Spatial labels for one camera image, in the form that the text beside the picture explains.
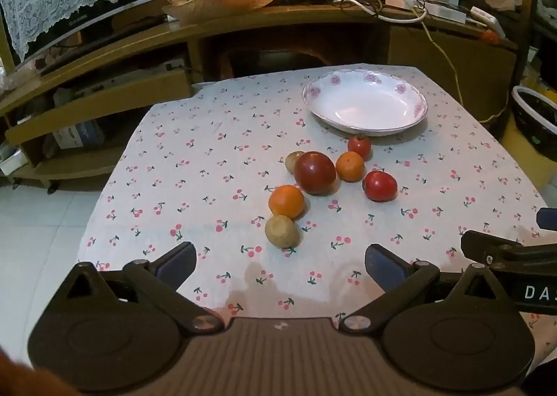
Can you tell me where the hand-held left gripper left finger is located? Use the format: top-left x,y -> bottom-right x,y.
65,241 -> 225,333

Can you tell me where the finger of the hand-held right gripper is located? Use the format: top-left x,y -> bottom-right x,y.
460,230 -> 557,268
536,207 -> 557,230

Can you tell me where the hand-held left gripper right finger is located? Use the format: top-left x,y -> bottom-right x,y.
338,243 -> 518,333

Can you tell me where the large red tomato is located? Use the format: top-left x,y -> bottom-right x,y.
362,170 -> 399,203

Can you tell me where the brown round fruit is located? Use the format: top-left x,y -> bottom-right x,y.
265,215 -> 301,249

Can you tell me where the small round orange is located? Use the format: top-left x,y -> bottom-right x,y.
335,151 -> 365,183

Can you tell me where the large dark red apple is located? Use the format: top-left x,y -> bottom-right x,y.
293,151 -> 337,195

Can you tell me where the large round orange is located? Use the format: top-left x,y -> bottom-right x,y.
268,185 -> 305,220

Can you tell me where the small red tomato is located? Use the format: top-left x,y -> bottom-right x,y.
347,135 -> 372,160

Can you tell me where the small oval yellowish citrus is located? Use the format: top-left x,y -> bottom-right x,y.
285,151 -> 305,174

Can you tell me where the white floral plate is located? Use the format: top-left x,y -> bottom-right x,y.
302,69 -> 428,137

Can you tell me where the cherry print tablecloth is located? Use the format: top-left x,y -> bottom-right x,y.
76,63 -> 557,379

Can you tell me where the black basin with white rim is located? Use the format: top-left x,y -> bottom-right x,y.
511,85 -> 557,160

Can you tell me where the blue and white box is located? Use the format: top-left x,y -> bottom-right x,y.
53,119 -> 106,150

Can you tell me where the wooden cabinet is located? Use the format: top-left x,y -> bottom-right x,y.
0,0 -> 519,193

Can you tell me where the white power adapter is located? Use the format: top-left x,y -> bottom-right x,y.
470,6 -> 506,38

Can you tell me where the white power strip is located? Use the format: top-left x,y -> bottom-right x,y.
423,2 -> 470,25

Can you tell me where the leaf-shaped fruit tray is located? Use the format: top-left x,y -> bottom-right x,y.
162,0 -> 279,23

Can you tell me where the yellow cable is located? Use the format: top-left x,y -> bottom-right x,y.
420,8 -> 508,123

